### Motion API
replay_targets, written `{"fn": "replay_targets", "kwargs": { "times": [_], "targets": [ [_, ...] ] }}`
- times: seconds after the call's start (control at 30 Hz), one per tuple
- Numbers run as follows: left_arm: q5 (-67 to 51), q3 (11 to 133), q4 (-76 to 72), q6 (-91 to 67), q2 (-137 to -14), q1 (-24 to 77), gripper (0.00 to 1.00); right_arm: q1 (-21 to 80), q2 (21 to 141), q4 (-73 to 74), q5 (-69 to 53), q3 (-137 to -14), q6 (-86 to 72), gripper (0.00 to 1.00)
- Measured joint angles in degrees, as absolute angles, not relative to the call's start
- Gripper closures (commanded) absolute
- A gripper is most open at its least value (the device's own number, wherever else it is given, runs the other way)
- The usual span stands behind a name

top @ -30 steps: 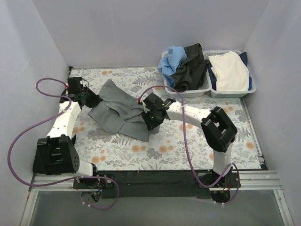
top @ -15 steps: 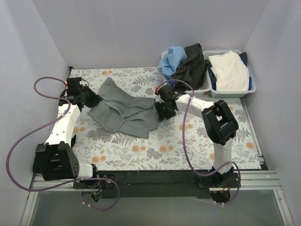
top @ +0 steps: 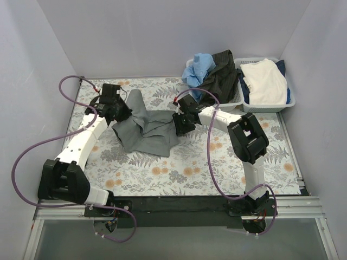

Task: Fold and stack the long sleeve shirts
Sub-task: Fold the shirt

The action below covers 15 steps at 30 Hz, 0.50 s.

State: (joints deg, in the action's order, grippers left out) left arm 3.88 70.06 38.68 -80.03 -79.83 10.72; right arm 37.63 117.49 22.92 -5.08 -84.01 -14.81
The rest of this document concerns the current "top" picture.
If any left white plastic basket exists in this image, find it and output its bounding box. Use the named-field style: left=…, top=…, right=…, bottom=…
left=185, top=57, right=243, bottom=112

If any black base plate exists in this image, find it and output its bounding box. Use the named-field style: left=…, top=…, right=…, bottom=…
left=83, top=197, right=279, bottom=230

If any dark striped shirt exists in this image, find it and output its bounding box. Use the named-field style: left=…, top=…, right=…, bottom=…
left=198, top=50, right=239, bottom=103

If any cream white folded shirt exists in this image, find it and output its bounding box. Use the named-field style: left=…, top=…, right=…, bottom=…
left=240, top=58, right=287, bottom=105

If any light blue shirt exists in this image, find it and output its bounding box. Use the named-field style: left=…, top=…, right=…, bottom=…
left=182, top=53, right=216, bottom=89

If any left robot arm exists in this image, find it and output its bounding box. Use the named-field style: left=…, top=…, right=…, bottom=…
left=38, top=83, right=132, bottom=217

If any grey long sleeve shirt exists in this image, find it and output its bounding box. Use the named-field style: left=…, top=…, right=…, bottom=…
left=112, top=89, right=179, bottom=157

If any purple cable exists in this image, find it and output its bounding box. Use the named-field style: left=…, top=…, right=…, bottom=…
left=173, top=87, right=279, bottom=237
left=12, top=75, right=138, bottom=242

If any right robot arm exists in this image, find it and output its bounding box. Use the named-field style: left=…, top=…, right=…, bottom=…
left=173, top=95, right=269, bottom=215

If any floral table cloth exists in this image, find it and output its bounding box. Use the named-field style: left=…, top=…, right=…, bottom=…
left=62, top=77, right=302, bottom=197

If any aluminium frame rail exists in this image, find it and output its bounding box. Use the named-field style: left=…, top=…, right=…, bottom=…
left=34, top=196, right=326, bottom=220

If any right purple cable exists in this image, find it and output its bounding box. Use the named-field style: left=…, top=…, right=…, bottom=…
left=173, top=87, right=279, bottom=237

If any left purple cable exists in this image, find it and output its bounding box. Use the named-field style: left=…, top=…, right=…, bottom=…
left=12, top=75, right=138, bottom=242

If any navy blue folded garment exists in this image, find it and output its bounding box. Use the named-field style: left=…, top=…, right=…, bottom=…
left=235, top=60, right=291, bottom=103

